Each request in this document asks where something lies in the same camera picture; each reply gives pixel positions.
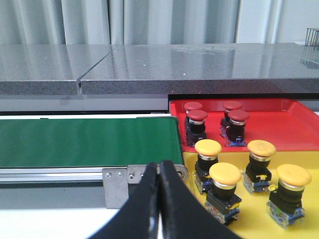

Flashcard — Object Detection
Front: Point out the red mushroom push button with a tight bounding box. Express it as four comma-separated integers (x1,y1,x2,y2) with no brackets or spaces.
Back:
225,110,250,147
183,101,203,116

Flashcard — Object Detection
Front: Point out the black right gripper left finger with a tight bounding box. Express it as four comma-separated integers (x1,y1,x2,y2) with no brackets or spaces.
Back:
90,163,159,239

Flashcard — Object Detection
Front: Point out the steel counter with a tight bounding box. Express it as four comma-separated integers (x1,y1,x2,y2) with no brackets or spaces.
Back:
0,44,116,96
81,43,319,95

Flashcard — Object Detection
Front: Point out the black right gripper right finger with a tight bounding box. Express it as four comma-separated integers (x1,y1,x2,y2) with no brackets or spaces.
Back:
159,160,240,239

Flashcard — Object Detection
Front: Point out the grey pleated curtain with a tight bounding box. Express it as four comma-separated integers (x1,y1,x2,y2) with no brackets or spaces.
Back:
0,0,283,44

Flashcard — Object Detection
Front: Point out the green conveyor belt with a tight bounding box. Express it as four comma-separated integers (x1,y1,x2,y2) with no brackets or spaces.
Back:
0,117,183,168

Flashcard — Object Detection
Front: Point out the dark red push button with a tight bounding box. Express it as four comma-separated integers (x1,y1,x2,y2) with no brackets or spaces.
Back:
185,110,208,147
219,101,243,136

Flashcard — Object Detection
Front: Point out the wire rack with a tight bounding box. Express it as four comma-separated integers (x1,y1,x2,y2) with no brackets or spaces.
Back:
305,28,319,46

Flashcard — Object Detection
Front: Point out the yellow mushroom push button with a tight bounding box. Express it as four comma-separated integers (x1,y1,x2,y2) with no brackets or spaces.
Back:
205,162,242,225
194,139,222,194
242,139,277,193
267,164,312,229

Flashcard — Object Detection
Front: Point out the right steel counter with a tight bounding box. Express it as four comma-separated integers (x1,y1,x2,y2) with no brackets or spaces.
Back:
81,43,319,95

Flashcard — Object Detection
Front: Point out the steel conveyor end bracket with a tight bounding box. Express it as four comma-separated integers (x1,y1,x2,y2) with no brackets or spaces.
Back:
102,164,188,209

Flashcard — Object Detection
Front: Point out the left steel counter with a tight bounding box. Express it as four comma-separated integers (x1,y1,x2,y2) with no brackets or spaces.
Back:
0,44,116,96

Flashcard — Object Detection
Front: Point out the aluminium conveyor side rail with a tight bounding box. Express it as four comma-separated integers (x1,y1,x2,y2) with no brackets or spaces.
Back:
0,167,103,184

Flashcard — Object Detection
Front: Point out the red plastic bin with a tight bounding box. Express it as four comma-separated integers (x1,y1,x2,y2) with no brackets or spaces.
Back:
168,98,319,153

